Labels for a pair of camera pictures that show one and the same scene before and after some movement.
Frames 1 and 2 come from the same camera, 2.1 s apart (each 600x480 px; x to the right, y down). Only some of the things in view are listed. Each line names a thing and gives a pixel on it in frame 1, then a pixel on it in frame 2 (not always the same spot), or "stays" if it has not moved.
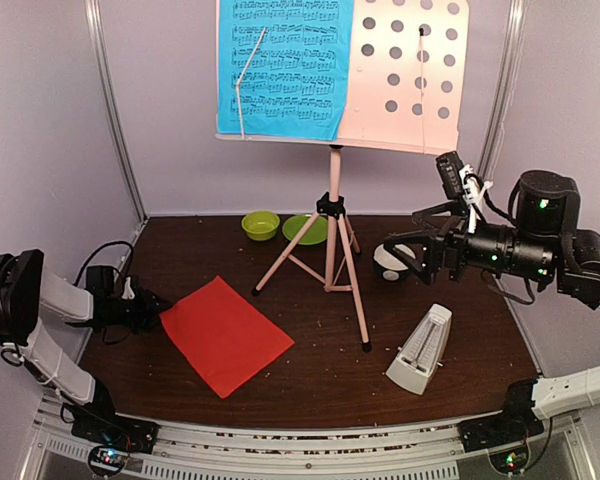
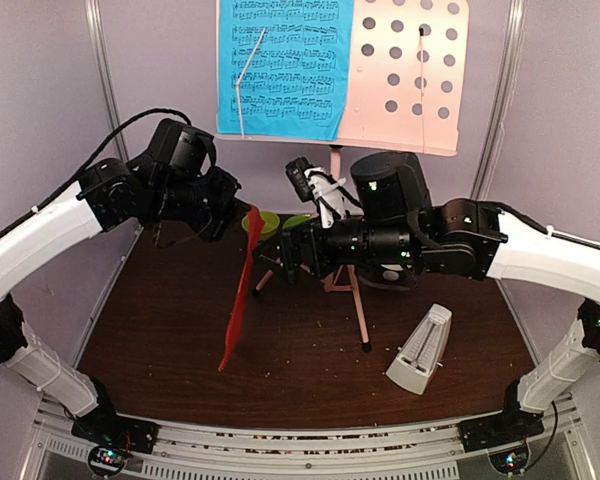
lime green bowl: (261, 225) stays
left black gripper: (148, 309) -> (232, 209)
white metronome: (421, 352) stays
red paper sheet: (223, 335) -> (255, 225)
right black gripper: (435, 252) -> (306, 235)
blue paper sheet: (295, 86) stays
